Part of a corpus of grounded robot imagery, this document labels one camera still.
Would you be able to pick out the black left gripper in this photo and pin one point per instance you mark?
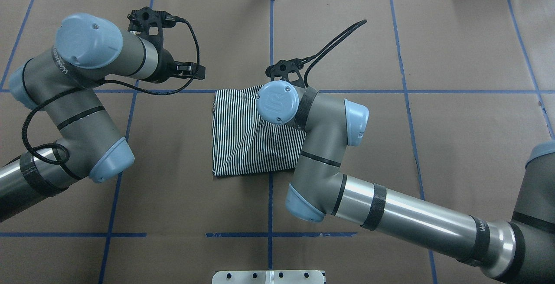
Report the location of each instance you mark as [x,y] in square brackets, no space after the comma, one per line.
[166,68]

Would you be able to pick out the striped polo shirt white collar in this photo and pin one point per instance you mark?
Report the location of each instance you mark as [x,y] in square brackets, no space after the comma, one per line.
[243,143]

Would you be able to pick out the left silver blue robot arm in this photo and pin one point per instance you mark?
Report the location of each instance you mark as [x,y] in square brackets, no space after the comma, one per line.
[68,134]

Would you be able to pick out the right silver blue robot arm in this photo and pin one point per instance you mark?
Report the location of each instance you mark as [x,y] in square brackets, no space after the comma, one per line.
[520,251]

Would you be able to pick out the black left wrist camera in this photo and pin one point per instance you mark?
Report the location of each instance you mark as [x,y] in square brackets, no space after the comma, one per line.
[149,25]

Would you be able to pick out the white camera stand post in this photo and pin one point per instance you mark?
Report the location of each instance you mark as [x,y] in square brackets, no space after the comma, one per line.
[310,276]

